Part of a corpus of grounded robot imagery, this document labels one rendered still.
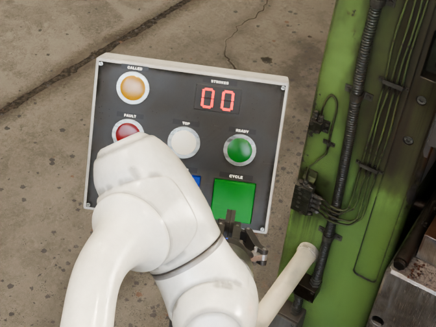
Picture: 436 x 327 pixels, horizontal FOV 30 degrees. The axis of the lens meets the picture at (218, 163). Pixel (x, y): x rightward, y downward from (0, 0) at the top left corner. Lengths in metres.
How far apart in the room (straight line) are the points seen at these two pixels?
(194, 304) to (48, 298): 1.65
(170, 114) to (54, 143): 1.63
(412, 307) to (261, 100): 0.49
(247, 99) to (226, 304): 0.56
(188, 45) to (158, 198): 2.61
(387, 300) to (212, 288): 0.69
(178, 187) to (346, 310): 1.11
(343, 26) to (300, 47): 2.06
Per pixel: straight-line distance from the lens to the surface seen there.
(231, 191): 1.45
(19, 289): 2.61
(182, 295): 0.98
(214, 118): 1.43
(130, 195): 0.93
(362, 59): 1.51
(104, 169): 0.95
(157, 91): 1.43
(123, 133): 1.45
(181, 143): 1.44
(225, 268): 0.98
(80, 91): 3.26
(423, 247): 1.55
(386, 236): 1.79
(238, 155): 1.44
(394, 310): 1.61
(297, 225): 1.88
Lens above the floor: 2.08
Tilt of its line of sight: 44 degrees down
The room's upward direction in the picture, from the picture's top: 6 degrees clockwise
